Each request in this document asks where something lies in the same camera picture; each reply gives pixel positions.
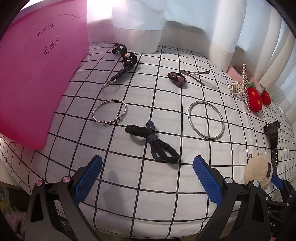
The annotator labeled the pink strawberry headband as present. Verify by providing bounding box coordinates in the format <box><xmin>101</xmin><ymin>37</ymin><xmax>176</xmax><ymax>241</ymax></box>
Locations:
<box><xmin>234</xmin><ymin>65</ymin><xmax>271</xmax><ymax>113</ymax></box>

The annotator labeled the brown hair clip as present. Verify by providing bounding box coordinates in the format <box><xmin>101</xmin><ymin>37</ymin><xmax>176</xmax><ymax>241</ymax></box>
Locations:
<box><xmin>180</xmin><ymin>70</ymin><xmax>211</xmax><ymax>76</ymax></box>
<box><xmin>181</xmin><ymin>70</ymin><xmax>205</xmax><ymax>86</ymax></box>

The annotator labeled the large silver bangle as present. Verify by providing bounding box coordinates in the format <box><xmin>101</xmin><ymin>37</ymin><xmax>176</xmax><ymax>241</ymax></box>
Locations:
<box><xmin>187</xmin><ymin>100</ymin><xmax>225</xmax><ymax>141</ymax></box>

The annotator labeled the small silver bangle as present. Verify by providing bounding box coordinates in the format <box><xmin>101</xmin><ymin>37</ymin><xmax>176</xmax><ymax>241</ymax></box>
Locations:
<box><xmin>91</xmin><ymin>99</ymin><xmax>128</xmax><ymax>125</ymax></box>

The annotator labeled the black knotted hair tie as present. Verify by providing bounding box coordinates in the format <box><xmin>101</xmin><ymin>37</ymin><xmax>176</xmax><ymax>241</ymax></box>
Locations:
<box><xmin>124</xmin><ymin>120</ymin><xmax>181</xmax><ymax>164</ymax></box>

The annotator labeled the maroon hair tie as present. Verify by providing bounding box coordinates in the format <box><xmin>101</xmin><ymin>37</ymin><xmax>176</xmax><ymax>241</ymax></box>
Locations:
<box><xmin>167</xmin><ymin>72</ymin><xmax>187</xmax><ymax>88</ymax></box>

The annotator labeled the cream fluffy pompom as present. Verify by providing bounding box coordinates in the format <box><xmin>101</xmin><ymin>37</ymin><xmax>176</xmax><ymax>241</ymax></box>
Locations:
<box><xmin>244</xmin><ymin>155</ymin><xmax>273</xmax><ymax>189</ymax></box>

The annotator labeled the white curtain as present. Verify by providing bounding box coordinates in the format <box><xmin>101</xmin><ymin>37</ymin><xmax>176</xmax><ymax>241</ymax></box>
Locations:
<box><xmin>87</xmin><ymin>1</ymin><xmax>295</xmax><ymax>114</ymax></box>

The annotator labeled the pink plastic tub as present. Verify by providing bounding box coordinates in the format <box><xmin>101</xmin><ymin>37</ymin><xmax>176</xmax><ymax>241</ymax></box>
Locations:
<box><xmin>1</xmin><ymin>1</ymin><xmax>89</xmax><ymax>150</ymax></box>

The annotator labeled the black wrist watch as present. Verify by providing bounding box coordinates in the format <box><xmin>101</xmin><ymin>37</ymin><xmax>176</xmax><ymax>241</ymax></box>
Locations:
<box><xmin>263</xmin><ymin>121</ymin><xmax>280</xmax><ymax>175</ymax></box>

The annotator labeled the pearl hair claw clip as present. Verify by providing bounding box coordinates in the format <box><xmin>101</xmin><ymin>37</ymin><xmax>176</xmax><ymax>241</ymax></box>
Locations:
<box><xmin>228</xmin><ymin>64</ymin><xmax>251</xmax><ymax>113</ymax></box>

